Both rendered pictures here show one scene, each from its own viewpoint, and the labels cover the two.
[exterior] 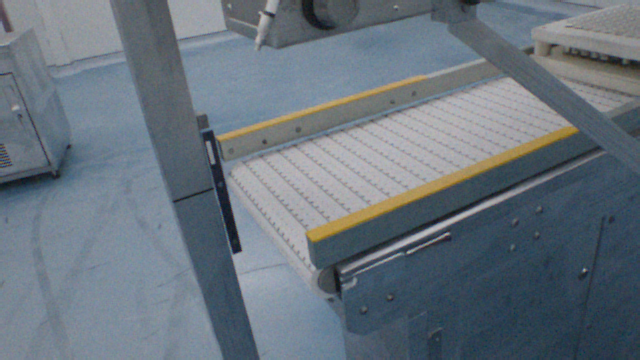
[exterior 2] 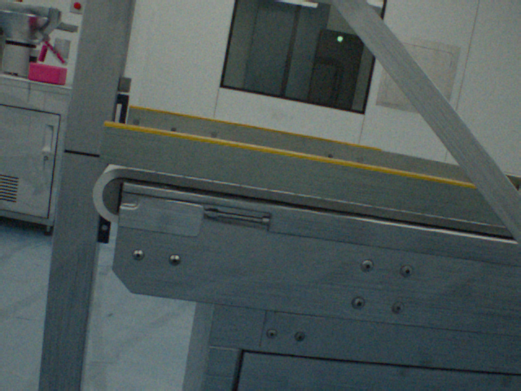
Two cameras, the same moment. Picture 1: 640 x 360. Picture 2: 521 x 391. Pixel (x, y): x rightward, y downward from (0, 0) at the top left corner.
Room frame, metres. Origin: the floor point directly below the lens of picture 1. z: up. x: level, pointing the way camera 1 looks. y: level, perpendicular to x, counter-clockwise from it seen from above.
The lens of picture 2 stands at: (-0.10, -0.24, 0.91)
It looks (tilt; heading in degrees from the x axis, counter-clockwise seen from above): 10 degrees down; 13
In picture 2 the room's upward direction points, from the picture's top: 11 degrees clockwise
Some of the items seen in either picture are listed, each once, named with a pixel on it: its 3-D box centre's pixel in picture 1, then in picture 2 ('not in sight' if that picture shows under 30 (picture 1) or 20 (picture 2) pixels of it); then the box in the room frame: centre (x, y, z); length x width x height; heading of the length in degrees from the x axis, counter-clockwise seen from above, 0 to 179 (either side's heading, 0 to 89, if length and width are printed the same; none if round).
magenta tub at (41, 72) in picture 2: not in sight; (47, 73); (2.46, 1.56, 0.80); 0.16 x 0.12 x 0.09; 103
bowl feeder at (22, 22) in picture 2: not in sight; (35, 42); (2.66, 1.81, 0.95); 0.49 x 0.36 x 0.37; 103
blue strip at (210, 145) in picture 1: (223, 196); (112, 169); (0.60, 0.13, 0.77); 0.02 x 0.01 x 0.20; 114
